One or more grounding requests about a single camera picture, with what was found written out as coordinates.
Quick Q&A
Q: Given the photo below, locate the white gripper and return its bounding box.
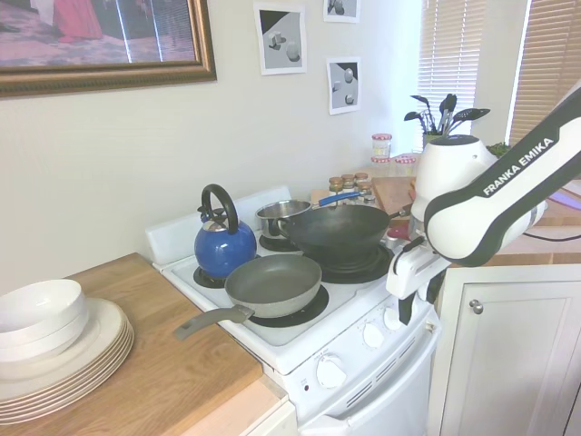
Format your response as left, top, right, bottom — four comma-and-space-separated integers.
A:
385, 235, 449, 327

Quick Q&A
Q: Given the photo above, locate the white electric stove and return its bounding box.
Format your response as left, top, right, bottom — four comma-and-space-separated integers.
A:
144, 183, 444, 436

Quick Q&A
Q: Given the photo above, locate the dark grey round pan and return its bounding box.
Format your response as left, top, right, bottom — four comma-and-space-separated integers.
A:
319, 244, 396, 285

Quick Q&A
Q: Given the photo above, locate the small red container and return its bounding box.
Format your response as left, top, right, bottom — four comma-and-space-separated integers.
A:
385, 223, 414, 251

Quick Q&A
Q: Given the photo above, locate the black wok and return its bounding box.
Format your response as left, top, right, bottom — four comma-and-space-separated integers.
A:
275, 204, 412, 263

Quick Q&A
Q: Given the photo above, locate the white panelled cabinet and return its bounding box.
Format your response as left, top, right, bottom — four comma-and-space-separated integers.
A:
428, 265, 581, 436

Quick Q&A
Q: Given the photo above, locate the large white oven knob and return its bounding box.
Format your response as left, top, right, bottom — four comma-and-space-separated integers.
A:
316, 353, 348, 390

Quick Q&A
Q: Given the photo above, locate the glass jar red checked lid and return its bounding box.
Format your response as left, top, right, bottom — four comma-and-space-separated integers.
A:
369, 156, 392, 179
371, 132, 393, 160
393, 154, 419, 178

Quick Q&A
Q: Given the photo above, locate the grey speckled frying pan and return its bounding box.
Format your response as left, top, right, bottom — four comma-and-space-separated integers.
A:
173, 253, 324, 342

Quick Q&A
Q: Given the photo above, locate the black slotted spoon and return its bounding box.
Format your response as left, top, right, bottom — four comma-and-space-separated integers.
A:
446, 107, 492, 137

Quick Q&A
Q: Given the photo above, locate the black serving spoon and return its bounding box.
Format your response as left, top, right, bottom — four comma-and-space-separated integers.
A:
404, 94, 439, 135

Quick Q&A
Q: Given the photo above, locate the black spatula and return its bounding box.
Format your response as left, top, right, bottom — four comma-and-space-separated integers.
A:
437, 92, 459, 135

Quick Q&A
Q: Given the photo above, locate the small grey shapes print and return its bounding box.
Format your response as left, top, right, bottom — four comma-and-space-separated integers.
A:
325, 56, 363, 117
322, 0, 362, 24

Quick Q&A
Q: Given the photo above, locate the narrow wooden window blind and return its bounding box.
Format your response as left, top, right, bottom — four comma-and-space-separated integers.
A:
417, 0, 478, 154

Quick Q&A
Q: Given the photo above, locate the wide wooden window blind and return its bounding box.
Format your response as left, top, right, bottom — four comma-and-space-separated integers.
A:
507, 0, 581, 183

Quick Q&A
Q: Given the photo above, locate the large grey shapes print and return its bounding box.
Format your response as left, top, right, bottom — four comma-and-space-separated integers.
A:
252, 1, 308, 76

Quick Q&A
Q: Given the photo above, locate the cream dinner plate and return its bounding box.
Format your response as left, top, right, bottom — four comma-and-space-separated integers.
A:
0, 317, 132, 401
0, 336, 136, 426
0, 327, 134, 413
0, 322, 133, 408
0, 297, 130, 392
0, 332, 135, 420

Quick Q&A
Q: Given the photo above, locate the white bowl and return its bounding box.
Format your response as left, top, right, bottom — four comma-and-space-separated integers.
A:
0, 278, 87, 338
0, 307, 90, 363

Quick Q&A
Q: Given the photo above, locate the gold framed painting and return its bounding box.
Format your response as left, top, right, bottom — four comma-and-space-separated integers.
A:
0, 0, 218, 99

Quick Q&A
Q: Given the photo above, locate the black power cable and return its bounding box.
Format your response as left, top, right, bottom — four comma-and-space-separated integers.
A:
525, 230, 581, 243

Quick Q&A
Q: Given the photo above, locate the steel saucepan with blue handle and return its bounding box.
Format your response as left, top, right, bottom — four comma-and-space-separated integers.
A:
254, 191, 365, 239

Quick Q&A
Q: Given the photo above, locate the blue kettle with black handle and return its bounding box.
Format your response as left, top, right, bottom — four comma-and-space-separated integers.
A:
193, 183, 259, 280

